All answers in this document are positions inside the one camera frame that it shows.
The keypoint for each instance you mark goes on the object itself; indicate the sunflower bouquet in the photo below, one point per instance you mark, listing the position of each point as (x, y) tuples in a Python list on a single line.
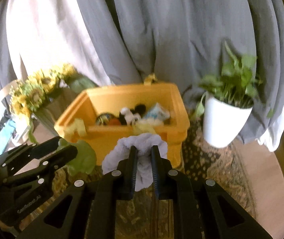
[(44, 85)]

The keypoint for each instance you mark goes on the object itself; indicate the blue cartoon tissue pack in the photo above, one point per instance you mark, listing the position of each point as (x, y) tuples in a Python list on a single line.
[(157, 111)]

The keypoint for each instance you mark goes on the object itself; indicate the green frog plush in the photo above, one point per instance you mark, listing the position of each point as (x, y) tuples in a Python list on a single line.
[(84, 162)]

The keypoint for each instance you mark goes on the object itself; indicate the white plant pot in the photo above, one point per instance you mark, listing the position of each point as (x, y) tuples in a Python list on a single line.
[(222, 122)]

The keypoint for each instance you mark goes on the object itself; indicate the green potted plant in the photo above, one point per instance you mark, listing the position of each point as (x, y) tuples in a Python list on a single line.
[(235, 86)]

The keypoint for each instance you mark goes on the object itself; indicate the grey ribbed vase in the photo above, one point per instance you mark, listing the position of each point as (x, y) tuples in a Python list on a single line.
[(48, 116)]

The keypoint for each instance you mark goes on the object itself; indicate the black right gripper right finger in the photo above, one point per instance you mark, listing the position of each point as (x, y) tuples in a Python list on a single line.
[(158, 172)]

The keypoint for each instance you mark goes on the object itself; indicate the grey curtain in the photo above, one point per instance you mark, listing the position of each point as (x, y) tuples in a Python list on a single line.
[(180, 41)]

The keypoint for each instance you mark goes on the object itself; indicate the blue cloth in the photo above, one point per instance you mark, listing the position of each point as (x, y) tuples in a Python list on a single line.
[(6, 134)]

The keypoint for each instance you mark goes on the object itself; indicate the orange plastic crate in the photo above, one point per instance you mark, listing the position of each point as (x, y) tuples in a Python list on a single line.
[(77, 122)]

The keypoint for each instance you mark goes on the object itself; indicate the patterned oriental rug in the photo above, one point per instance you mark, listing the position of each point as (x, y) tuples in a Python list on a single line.
[(146, 217)]

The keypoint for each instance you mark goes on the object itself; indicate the red fluffy pompom toy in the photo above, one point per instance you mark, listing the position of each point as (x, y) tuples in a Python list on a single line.
[(114, 122)]

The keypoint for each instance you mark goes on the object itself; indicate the black mouse plush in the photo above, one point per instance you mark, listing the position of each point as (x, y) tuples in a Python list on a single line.
[(131, 116)]

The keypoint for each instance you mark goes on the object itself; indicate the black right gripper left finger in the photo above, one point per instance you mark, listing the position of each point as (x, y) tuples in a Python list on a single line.
[(131, 173)]

